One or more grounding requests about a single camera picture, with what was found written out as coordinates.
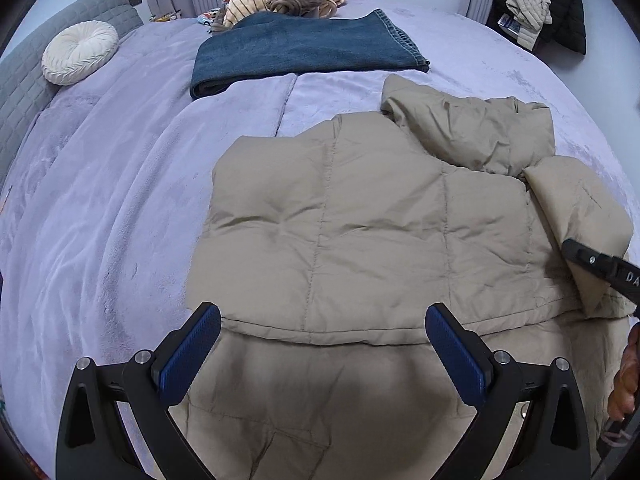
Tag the beige puffer jacket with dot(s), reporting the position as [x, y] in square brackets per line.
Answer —
[360, 220]

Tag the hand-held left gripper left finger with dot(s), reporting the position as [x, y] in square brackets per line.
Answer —
[192, 347]

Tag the round white pleated pillow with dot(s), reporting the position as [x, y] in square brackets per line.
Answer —
[80, 52]

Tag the grey quilted headboard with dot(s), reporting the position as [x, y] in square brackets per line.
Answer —
[30, 75]

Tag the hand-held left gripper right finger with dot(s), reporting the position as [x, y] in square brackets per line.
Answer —
[455, 347]

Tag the hanging black jacket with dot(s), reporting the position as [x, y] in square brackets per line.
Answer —
[567, 10]

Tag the colourful patterned cloth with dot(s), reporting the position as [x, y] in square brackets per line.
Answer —
[212, 12]

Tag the hanging beige ribbed garment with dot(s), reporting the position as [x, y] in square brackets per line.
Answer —
[530, 10]

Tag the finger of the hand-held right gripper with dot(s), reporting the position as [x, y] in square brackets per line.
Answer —
[587, 257]

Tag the person's right hand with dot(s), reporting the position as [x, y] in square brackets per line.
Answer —
[625, 385]

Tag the lavender fleece blanket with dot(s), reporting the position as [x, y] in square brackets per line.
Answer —
[125, 200]

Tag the folded blue jeans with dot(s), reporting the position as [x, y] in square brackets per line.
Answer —
[300, 47]

